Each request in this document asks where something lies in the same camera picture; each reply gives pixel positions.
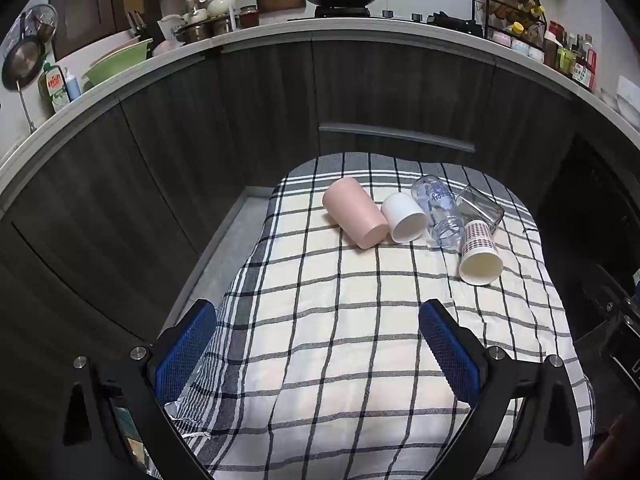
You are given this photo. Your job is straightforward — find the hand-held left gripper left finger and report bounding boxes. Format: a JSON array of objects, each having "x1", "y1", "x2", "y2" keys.
[{"x1": 62, "y1": 299, "x2": 218, "y2": 480}]

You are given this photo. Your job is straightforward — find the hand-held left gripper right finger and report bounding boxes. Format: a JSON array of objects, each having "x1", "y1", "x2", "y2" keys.
[{"x1": 419, "y1": 299, "x2": 586, "y2": 480}]

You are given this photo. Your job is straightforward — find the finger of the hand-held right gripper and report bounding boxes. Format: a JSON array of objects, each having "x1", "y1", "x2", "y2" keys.
[{"x1": 594, "y1": 264, "x2": 640, "y2": 377}]

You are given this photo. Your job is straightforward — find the red patterned paper cup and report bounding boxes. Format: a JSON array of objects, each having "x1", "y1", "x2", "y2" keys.
[{"x1": 458, "y1": 219, "x2": 503, "y2": 286}]

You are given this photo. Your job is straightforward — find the clear square glass cup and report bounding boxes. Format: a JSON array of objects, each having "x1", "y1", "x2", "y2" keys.
[{"x1": 454, "y1": 184, "x2": 506, "y2": 236}]

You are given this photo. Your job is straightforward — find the white cup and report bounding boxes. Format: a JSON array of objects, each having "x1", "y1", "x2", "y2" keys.
[{"x1": 381, "y1": 192, "x2": 427, "y2": 244}]

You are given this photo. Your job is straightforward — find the pink cup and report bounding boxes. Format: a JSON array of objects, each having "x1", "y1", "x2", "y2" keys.
[{"x1": 321, "y1": 177, "x2": 390, "y2": 250}]

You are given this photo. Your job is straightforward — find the black white checked cloth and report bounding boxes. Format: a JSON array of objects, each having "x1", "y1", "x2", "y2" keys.
[{"x1": 162, "y1": 152, "x2": 596, "y2": 480}]

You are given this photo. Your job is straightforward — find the clear plastic bottle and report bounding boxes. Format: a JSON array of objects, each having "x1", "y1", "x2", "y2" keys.
[{"x1": 411, "y1": 175, "x2": 468, "y2": 249}]

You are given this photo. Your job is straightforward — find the dark wood kitchen cabinet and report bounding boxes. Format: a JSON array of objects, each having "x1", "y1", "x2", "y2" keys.
[{"x1": 0, "y1": 30, "x2": 640, "y2": 480}]

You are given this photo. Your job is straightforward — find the dark sauce bottle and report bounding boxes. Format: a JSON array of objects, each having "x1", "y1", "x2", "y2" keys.
[{"x1": 543, "y1": 21, "x2": 560, "y2": 69}]

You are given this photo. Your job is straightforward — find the white storage containers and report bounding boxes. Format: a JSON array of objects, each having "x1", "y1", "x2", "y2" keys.
[{"x1": 492, "y1": 30, "x2": 545, "y2": 64}]

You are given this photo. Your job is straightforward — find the green plastic basin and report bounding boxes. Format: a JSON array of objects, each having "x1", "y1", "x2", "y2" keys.
[{"x1": 81, "y1": 39, "x2": 153, "y2": 94}]

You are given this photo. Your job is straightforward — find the green dish soap bottle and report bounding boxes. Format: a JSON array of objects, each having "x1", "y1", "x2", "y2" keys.
[{"x1": 39, "y1": 62, "x2": 71, "y2": 114}]

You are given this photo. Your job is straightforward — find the steel pot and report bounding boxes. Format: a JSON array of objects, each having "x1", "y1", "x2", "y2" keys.
[{"x1": 175, "y1": 17, "x2": 236, "y2": 44}]

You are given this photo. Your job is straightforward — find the black knife set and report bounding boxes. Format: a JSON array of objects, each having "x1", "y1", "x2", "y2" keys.
[{"x1": 126, "y1": 10, "x2": 154, "y2": 44}]

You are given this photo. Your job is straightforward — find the hanging frying pan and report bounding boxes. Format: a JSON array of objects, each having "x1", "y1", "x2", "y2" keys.
[{"x1": 1, "y1": 4, "x2": 58, "y2": 92}]

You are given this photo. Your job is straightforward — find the black gas hob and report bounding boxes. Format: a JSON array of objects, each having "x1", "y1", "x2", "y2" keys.
[{"x1": 287, "y1": 5, "x2": 486, "y2": 37}]

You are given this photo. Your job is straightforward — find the metal drawer handle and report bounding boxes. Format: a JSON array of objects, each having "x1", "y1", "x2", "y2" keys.
[{"x1": 318, "y1": 123, "x2": 476, "y2": 154}]

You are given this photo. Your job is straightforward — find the black wire spice rack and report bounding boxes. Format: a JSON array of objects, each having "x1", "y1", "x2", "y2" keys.
[{"x1": 472, "y1": 0, "x2": 547, "y2": 52}]

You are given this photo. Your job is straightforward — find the brown wall cabinet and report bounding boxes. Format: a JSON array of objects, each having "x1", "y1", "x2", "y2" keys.
[{"x1": 49, "y1": 0, "x2": 147, "y2": 62}]

